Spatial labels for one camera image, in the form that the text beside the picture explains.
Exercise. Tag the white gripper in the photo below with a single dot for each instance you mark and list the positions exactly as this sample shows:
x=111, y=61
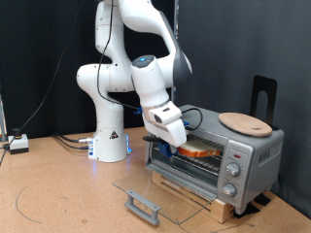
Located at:
x=175, y=134

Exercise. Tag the white bread slice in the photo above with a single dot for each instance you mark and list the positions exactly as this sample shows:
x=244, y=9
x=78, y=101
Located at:
x=197, y=149

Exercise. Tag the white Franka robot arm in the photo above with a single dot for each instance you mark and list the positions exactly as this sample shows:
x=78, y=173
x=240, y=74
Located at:
x=108, y=129

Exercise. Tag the silver toaster oven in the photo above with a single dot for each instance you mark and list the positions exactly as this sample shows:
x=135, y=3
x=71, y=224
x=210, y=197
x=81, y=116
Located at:
x=256, y=152

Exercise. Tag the small wooden cutting board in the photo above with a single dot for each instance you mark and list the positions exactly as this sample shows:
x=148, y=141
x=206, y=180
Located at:
x=246, y=124

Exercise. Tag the wooden slatted crate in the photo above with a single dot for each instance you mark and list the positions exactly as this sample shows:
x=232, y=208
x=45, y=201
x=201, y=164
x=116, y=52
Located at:
x=226, y=210

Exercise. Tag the black metal bookend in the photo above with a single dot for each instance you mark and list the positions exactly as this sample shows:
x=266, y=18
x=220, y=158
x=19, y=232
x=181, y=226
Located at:
x=257, y=87

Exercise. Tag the grey backdrop curtain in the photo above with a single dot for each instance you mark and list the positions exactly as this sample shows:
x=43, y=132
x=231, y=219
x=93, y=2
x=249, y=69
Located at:
x=226, y=48

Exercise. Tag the black tape strip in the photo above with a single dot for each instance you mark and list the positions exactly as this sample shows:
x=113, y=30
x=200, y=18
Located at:
x=263, y=199

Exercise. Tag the vertical aluminium pole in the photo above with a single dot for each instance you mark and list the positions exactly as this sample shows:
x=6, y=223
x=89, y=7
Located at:
x=177, y=13

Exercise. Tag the emergency stop button box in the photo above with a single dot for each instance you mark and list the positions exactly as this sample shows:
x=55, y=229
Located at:
x=18, y=144

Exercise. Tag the black backdrop curtain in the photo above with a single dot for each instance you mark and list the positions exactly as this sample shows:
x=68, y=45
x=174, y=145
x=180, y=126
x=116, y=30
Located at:
x=32, y=48

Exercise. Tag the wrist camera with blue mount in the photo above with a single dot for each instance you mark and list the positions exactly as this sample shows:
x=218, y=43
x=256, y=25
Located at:
x=186, y=123

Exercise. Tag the metal frame post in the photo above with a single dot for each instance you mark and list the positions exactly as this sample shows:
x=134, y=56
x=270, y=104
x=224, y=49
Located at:
x=2, y=119

